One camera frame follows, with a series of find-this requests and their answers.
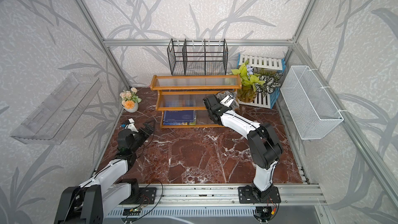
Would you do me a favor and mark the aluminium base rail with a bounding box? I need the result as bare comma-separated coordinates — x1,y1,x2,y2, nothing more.
63,183,327,208

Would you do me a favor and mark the black wire mesh organizer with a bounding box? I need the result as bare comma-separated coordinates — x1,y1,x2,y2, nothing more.
167,39,229,76

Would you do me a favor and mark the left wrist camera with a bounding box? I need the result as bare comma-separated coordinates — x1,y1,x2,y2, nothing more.
121,118,138,132

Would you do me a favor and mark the white blue slatted crate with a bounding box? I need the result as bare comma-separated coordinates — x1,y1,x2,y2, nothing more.
236,54,286,109

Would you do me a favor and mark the blue Animal Farm book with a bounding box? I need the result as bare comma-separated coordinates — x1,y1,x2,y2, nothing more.
163,121,196,126

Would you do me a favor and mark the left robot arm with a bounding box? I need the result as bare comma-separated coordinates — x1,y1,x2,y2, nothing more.
54,120,156,224

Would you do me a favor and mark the clear acrylic wall shelf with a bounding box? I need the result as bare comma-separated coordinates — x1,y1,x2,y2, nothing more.
10,73,102,145

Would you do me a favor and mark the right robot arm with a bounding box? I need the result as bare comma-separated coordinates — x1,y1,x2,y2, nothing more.
203,94,284,205

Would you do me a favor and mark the green potted plant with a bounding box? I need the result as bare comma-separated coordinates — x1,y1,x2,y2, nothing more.
231,62,282,103

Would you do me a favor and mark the black cable on rail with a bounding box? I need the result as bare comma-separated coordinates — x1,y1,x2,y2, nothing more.
122,179,164,223

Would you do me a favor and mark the grey fluffy cloth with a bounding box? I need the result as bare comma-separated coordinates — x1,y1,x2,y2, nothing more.
216,91,239,111

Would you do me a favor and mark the white pot with flowers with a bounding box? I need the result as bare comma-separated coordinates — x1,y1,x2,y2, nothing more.
119,87,142,113

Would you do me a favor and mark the dark blue book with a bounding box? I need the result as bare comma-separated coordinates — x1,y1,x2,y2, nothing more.
163,110,197,122

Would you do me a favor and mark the orange wooden bookshelf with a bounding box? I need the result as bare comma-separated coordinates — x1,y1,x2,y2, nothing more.
150,75,241,128

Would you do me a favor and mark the white wire wall basket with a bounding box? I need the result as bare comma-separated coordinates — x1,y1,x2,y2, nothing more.
281,65,344,140

